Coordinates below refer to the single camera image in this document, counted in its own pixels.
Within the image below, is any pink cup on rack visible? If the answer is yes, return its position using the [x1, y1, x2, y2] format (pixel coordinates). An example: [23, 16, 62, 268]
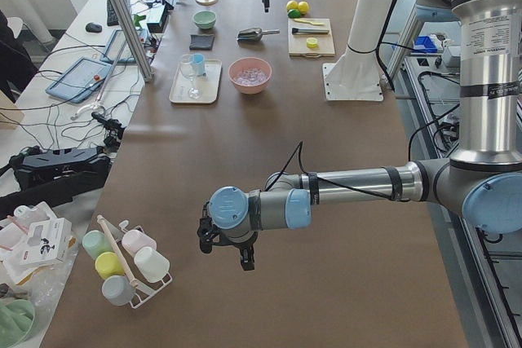
[122, 229, 157, 257]

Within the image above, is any clear ice cubes pile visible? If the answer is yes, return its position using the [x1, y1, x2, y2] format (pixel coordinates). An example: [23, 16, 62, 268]
[233, 68, 268, 86]

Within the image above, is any whole yellow lemon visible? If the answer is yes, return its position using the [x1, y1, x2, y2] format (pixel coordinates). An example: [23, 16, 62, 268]
[298, 1, 310, 15]

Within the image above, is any steel ice scoop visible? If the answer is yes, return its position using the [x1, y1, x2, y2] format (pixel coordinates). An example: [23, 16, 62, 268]
[237, 28, 281, 42]

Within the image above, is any green plastic bowl stack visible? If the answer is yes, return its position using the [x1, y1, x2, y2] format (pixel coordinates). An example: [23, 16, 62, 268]
[1, 299, 36, 347]

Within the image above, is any blue teach pendant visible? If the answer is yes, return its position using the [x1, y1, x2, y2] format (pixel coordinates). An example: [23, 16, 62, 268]
[100, 29, 135, 64]
[46, 57, 111, 104]

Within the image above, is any green lime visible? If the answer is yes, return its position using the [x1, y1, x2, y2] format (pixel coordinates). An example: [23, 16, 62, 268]
[287, 9, 302, 19]

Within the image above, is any grey folded cloth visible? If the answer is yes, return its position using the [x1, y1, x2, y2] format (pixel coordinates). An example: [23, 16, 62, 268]
[189, 34, 215, 51]

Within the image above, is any black computer mouse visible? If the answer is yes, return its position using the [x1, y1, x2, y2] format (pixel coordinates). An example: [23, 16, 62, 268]
[85, 22, 103, 33]

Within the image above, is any black keyboard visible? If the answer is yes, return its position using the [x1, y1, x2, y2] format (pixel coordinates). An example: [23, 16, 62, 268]
[106, 0, 132, 27]

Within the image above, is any cream serving tray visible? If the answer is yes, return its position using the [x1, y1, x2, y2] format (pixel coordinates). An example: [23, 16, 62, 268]
[169, 59, 222, 104]

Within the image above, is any green cup on rack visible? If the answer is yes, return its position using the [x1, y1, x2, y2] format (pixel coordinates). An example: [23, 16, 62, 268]
[82, 230, 113, 260]

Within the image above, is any grey cup on rack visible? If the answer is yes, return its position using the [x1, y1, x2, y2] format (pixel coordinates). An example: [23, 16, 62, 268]
[102, 275, 135, 306]

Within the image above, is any yellow cup on rack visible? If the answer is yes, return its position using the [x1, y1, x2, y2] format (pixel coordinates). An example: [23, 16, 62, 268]
[95, 252, 125, 280]

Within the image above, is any white product box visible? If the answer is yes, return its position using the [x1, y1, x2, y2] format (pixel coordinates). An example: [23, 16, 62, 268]
[20, 218, 72, 267]

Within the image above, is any bamboo cutting board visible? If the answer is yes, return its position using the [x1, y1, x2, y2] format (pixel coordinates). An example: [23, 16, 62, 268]
[287, 18, 335, 58]

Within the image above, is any yellow plastic knife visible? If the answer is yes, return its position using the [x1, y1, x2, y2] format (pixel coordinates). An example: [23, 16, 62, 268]
[293, 18, 325, 26]

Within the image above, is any blue storage bin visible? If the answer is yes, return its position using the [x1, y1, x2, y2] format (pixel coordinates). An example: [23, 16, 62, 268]
[413, 34, 443, 54]

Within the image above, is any light blue cup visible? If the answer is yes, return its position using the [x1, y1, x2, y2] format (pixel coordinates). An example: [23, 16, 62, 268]
[192, 53, 206, 77]

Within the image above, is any half lemon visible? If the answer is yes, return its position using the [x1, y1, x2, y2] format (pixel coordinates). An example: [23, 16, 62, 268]
[306, 37, 318, 48]

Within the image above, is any clear wine glass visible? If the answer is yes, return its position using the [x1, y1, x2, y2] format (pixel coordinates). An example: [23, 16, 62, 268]
[179, 54, 201, 99]

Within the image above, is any white cup on rack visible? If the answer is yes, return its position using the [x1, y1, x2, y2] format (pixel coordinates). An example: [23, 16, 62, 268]
[134, 246, 170, 283]

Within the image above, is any aluminium frame post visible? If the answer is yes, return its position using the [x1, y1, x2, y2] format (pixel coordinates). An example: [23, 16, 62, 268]
[109, 0, 153, 82]

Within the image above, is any white wire rack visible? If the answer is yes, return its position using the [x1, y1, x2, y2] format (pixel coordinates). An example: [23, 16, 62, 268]
[96, 215, 174, 310]

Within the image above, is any pink bowl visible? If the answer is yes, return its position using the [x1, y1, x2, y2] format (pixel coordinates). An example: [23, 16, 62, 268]
[228, 57, 272, 95]

